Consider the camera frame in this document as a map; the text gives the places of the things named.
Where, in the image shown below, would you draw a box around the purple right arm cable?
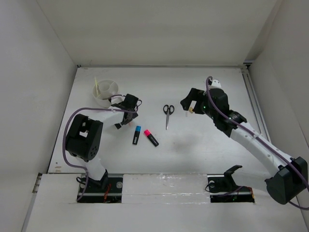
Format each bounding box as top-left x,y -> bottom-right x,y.
205,76 -> 309,209

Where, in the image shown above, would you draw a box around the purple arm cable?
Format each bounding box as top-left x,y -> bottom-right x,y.
63,94 -> 136,201
205,76 -> 309,209

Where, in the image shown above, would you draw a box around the yellow thin highlighter pen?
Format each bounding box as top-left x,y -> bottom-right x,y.
94,77 -> 100,98

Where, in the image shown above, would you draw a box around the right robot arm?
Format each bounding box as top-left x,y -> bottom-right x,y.
180,88 -> 309,204

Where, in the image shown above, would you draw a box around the black handled scissors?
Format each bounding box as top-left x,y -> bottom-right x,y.
163,104 -> 174,130

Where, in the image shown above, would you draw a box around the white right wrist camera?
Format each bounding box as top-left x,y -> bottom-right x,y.
208,79 -> 222,89

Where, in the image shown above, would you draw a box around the blue cap black marker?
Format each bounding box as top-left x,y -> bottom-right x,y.
132,126 -> 141,145

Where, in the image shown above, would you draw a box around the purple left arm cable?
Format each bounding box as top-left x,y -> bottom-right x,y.
63,94 -> 136,201

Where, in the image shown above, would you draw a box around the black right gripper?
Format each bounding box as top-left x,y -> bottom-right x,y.
181,87 -> 218,120

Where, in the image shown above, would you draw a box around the pink cap black marker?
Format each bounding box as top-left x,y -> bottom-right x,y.
144,130 -> 159,147

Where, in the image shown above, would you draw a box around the white round compartment container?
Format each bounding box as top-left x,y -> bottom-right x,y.
92,80 -> 119,108

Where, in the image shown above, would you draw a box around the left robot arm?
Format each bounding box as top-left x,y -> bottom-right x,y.
62,94 -> 142,192

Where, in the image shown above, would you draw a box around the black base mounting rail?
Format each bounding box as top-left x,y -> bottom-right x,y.
36,172 -> 256,203

